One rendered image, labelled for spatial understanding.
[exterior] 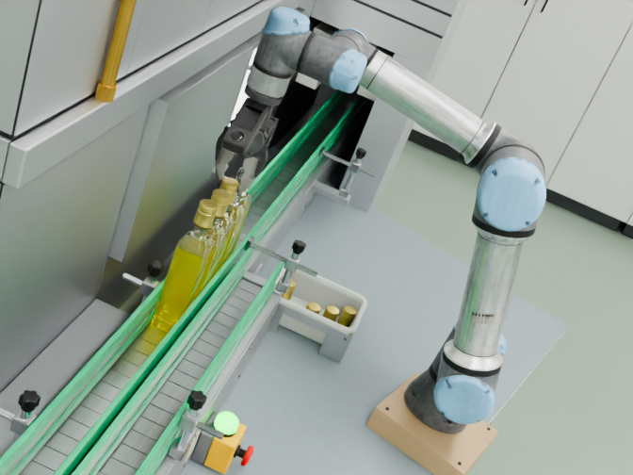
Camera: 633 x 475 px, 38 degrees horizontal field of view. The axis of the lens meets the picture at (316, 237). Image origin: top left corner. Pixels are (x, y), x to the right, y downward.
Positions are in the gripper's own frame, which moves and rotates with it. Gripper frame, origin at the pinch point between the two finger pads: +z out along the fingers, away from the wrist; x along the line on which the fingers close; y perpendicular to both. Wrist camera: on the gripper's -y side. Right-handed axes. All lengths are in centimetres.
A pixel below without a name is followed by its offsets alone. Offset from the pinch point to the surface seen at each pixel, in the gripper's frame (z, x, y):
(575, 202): 111, -129, 380
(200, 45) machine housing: -24.2, 13.1, -1.4
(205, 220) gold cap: 1.5, -0.5, -13.3
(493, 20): 30, -38, 375
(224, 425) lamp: 30.2, -18.7, -28.2
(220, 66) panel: -16.6, 12.0, 13.2
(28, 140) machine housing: -25, 15, -59
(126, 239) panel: 12.1, 12.5, -13.8
